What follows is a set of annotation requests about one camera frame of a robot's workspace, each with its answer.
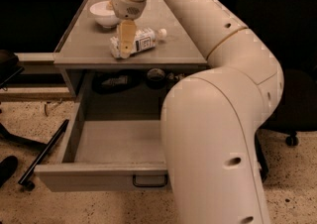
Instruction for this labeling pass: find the clear plastic bottle white cap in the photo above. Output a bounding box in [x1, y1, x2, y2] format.
[110, 28, 167, 59]

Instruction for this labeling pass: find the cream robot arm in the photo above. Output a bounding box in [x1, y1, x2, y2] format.
[111, 0, 284, 224]

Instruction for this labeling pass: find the black pouch in drawer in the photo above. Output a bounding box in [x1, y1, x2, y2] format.
[92, 70, 142, 94]

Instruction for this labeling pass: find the grey metal drawer cabinet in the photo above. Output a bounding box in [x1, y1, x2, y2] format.
[54, 0, 207, 96]

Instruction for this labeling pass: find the open grey top drawer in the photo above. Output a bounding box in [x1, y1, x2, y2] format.
[35, 73, 169, 191]

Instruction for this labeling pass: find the white ceramic bowl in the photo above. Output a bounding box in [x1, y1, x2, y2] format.
[89, 1, 120, 29]

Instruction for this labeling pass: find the black tape roll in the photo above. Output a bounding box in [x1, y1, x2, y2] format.
[146, 68, 165, 89]

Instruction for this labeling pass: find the black chair left edge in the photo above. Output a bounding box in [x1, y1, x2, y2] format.
[0, 50, 46, 150]

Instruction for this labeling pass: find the black office chair right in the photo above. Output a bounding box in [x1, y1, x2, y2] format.
[238, 0, 317, 147]

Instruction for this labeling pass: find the black shoe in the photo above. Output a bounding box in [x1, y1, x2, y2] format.
[0, 156, 18, 187]

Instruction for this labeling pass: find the black cabinet foot bar left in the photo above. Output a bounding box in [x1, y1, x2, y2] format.
[18, 120, 68, 191]

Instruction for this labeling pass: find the black cabinet foot bar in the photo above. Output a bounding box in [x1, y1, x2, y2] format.
[255, 135, 268, 181]
[18, 120, 68, 191]

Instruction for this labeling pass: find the black cabinet foot bar right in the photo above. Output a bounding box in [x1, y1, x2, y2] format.
[255, 135, 268, 181]

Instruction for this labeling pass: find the black drawer handle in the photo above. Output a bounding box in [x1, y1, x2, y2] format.
[132, 174, 168, 188]

